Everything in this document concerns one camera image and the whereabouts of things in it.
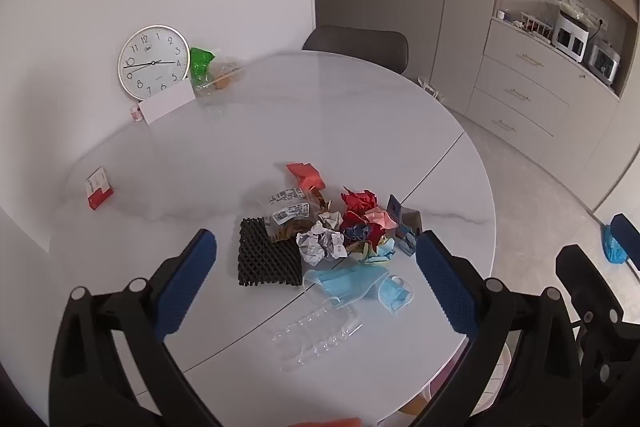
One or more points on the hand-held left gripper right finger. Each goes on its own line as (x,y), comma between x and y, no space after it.
(445,287)

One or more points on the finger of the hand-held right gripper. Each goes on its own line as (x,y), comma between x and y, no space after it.
(582,277)
(627,239)

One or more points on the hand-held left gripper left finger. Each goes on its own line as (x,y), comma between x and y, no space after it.
(185,287)

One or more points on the blue face mask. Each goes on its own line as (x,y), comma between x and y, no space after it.
(392,294)
(345,282)

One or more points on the blue carton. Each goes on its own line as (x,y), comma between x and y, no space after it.
(402,222)

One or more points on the pale yellow paper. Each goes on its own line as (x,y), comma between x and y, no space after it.
(372,254)

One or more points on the black foam mesh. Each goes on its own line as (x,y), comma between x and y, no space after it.
(265,257)

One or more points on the pink paper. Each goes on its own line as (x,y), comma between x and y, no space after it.
(380,219)

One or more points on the red paper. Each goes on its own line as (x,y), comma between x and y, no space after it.
(357,202)

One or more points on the clear brown snack wrapper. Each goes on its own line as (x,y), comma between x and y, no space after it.
(290,214)

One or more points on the white paper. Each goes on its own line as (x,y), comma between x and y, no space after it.
(317,247)

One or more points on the clear plastic tray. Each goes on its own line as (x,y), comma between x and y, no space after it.
(315,332)

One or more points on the red blue crumpled wrapper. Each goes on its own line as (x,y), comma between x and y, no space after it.
(357,233)

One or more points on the small red box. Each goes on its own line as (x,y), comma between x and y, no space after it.
(100,194)

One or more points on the orange-red crushed carton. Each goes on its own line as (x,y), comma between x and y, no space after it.
(310,177)

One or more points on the beige drawer cabinet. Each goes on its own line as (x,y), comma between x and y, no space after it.
(530,97)

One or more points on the silver kitchen appliance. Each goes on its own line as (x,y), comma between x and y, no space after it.
(602,62)

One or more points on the small pink white container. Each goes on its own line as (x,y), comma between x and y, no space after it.
(136,113)

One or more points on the white card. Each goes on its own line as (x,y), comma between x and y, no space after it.
(167,104)

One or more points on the white item on floor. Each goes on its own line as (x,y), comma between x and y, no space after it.
(430,88)

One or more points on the white kitchen appliance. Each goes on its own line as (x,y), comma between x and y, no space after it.
(571,36)

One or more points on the clear plastic snack bag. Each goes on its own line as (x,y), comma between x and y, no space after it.
(225,74)

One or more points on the green plastic bag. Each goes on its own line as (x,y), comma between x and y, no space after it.
(200,64)

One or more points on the white dish rack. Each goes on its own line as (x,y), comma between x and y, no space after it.
(535,26)

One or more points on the dark grey chair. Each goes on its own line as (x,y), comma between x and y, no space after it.
(355,44)

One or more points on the beige tall cabinet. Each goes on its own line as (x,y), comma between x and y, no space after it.
(450,7)

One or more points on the round white wall clock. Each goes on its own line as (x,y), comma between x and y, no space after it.
(150,57)

